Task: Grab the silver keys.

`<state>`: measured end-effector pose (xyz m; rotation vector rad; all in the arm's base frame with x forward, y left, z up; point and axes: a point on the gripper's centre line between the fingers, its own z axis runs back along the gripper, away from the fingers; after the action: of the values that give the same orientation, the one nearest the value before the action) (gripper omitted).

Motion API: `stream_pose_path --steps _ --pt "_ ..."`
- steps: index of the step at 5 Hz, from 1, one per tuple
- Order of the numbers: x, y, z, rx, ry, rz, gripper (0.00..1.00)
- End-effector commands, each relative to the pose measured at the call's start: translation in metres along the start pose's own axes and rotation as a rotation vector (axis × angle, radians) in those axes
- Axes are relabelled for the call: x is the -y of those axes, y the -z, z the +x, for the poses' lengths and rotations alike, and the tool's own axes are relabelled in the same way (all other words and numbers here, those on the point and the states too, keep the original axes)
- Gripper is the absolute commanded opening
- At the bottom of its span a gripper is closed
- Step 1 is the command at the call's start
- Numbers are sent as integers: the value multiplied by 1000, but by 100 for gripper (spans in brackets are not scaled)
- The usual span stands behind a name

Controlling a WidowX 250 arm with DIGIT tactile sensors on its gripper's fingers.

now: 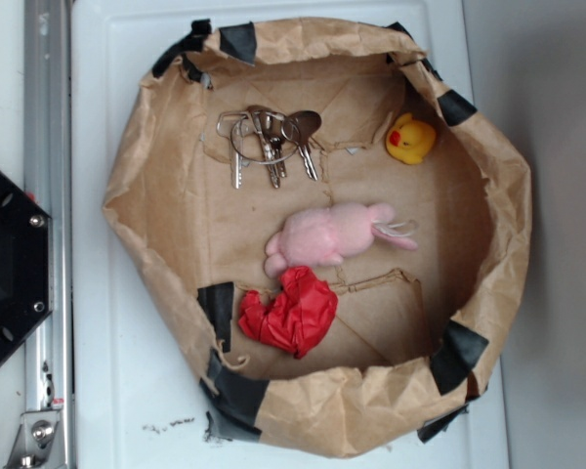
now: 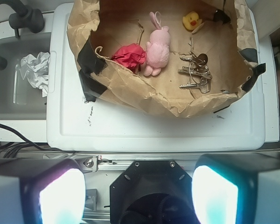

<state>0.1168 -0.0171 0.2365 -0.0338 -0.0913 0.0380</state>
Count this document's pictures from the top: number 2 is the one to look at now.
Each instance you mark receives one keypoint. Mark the pink plush bunny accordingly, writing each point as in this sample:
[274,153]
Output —
[157,48]

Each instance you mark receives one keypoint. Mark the crumpled red paper ball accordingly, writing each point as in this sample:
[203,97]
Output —
[130,56]

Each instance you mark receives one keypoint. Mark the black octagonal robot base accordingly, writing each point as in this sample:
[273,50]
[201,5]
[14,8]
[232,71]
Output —
[152,192]

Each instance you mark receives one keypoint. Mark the silver key bunch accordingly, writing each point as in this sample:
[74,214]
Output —
[198,72]

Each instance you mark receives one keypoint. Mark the black hose fixture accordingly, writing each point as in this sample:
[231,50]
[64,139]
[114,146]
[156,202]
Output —
[24,17]

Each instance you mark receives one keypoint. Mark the brown paper bag tray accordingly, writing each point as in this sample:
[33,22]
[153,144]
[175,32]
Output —
[173,58]

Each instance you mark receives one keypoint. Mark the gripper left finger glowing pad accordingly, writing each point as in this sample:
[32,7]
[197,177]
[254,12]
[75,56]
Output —
[39,191]

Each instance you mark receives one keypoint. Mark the grey plastic bin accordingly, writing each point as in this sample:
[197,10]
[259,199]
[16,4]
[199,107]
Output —
[18,99]

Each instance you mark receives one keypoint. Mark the aluminium frame rail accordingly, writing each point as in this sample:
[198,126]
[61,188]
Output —
[109,161]

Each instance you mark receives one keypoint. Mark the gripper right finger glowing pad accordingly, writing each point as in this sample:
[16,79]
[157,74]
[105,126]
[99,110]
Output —
[237,189]

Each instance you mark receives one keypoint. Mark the yellow rubber duck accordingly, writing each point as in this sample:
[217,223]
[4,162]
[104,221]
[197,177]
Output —
[191,21]

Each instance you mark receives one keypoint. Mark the crumpled white paper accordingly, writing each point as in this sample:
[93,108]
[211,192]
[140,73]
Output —
[35,69]

